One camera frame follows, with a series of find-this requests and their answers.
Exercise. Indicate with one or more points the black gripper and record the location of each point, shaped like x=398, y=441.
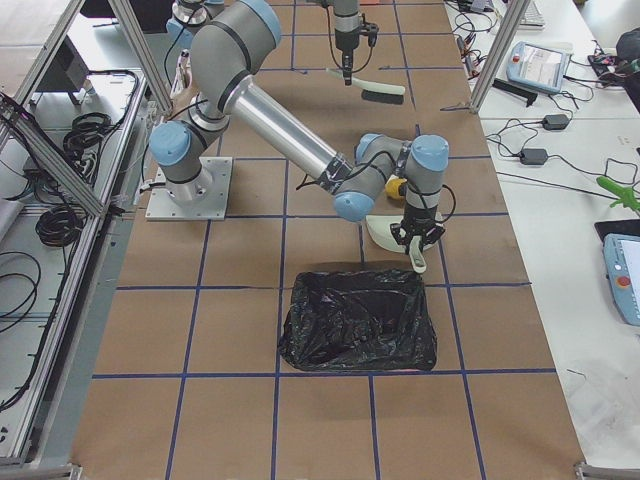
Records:
x=345, y=40
x=416, y=218

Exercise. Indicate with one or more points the white hand brush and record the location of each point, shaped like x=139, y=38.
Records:
x=373, y=91

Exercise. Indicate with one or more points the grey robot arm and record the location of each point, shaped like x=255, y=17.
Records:
x=345, y=18
x=228, y=45

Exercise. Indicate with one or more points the black bag lined bin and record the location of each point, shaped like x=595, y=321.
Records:
x=359, y=321

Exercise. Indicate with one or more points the yellow potato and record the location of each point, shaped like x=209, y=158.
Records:
x=395, y=188

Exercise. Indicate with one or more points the black power adapter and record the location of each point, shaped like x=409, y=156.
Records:
x=555, y=122
x=533, y=156

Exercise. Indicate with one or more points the blue teach pendant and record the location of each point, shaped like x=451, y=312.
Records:
x=621, y=256
x=537, y=67

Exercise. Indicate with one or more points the aluminium frame post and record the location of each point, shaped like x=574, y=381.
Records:
x=499, y=48

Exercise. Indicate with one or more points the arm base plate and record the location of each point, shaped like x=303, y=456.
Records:
x=204, y=198

